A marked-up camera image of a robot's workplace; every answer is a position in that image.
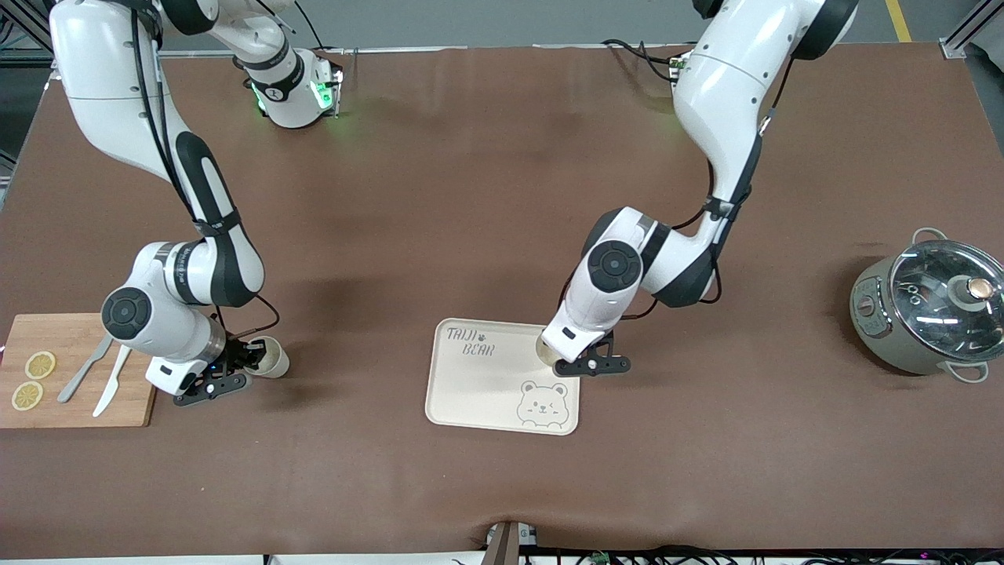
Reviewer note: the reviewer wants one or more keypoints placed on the glass pot lid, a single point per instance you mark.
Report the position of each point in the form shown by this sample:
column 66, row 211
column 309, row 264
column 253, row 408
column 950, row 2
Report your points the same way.
column 933, row 306

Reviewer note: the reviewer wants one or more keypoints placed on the wooden cutting board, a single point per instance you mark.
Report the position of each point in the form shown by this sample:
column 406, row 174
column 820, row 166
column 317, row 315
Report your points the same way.
column 47, row 408

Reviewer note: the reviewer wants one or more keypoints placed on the white IKEA cup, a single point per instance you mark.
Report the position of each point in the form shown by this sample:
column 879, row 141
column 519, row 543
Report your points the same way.
column 543, row 349
column 274, row 362

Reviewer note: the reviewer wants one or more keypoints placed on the cream bear print tray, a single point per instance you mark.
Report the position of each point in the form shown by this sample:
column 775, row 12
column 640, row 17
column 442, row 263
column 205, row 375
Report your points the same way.
column 486, row 392

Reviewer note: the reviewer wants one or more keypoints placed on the grey plastic knife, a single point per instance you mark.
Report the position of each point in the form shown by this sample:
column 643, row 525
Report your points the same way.
column 82, row 373

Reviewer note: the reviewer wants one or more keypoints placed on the grey electric pot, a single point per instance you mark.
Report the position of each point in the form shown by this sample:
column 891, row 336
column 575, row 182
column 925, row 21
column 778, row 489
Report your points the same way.
column 886, row 329

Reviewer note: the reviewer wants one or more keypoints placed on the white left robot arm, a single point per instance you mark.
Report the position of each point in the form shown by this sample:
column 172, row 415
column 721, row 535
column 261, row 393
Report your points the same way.
column 722, row 94

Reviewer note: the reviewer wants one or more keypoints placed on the yellow lemon slice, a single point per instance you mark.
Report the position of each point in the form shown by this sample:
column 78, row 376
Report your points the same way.
column 27, row 395
column 40, row 365

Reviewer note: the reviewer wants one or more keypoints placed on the white plastic knife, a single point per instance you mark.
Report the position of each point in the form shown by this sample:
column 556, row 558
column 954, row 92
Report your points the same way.
column 110, row 388

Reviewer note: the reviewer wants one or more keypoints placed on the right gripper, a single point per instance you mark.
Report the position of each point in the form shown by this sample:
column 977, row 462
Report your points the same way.
column 233, row 351

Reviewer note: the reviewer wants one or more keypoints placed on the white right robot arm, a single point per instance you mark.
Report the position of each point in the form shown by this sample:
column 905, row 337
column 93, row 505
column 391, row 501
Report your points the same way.
column 102, row 78

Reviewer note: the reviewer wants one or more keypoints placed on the aluminium frame profile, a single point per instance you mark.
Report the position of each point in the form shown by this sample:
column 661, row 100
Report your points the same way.
column 969, row 27
column 16, row 27

